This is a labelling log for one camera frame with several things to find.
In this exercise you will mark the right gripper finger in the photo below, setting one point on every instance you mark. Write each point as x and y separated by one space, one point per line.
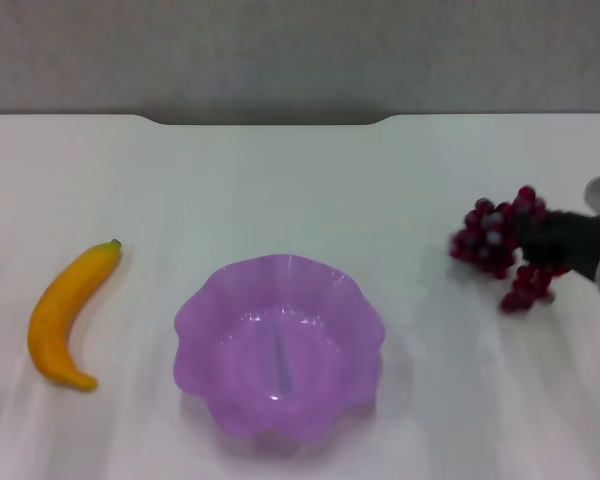
542 251
532 223

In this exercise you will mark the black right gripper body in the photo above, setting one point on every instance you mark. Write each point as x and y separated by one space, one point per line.
580 245

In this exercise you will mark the purple wavy plastic bowl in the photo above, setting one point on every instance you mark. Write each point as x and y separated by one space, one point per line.
280 350

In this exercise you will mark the grey partition panel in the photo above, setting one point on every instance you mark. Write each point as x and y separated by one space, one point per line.
280 50

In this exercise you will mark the red grape bunch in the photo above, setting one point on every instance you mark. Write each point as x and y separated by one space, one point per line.
485 235

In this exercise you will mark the yellow banana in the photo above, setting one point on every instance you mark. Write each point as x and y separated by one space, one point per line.
60 310

